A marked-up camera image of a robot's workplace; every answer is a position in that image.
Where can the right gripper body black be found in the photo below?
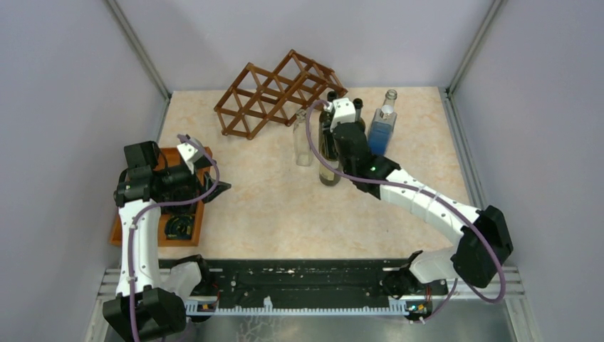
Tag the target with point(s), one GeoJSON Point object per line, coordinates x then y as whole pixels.
{"type": "Point", "coordinates": [330, 150]}

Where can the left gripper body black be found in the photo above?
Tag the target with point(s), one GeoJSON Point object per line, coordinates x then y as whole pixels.
{"type": "Point", "coordinates": [196, 186]}

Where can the small clear glass bottle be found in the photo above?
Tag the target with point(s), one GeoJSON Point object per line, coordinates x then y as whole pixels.
{"type": "Point", "coordinates": [302, 152]}

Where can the white label wine bottle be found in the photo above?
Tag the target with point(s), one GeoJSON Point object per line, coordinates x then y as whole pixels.
{"type": "Point", "coordinates": [326, 116]}

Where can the dark green wine bottle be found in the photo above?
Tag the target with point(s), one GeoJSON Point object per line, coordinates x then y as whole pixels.
{"type": "Point", "coordinates": [329, 153]}

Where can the brown label wine bottle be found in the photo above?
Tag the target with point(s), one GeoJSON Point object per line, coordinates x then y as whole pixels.
{"type": "Point", "coordinates": [358, 106]}

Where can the blue square glass bottle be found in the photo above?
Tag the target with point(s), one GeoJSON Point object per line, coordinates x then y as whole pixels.
{"type": "Point", "coordinates": [381, 129]}

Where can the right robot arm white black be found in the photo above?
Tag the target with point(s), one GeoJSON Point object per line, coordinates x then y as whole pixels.
{"type": "Point", "coordinates": [480, 240]}

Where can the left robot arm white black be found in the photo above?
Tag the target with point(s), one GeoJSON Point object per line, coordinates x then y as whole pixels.
{"type": "Point", "coordinates": [146, 306]}

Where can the brown wooden wine rack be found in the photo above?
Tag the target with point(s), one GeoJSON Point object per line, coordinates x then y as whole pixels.
{"type": "Point", "coordinates": [258, 96]}

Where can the orange wooden tray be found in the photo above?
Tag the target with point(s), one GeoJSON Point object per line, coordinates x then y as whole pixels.
{"type": "Point", "coordinates": [170, 157]}

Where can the black patterned coaster in tray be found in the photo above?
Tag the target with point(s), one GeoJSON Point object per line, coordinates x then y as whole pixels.
{"type": "Point", "coordinates": [179, 227]}

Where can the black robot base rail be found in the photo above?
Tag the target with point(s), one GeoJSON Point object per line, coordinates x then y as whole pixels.
{"type": "Point", "coordinates": [311, 283]}

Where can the white toothed cable strip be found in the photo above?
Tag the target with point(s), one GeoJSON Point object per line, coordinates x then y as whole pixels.
{"type": "Point", "coordinates": [194, 308]}

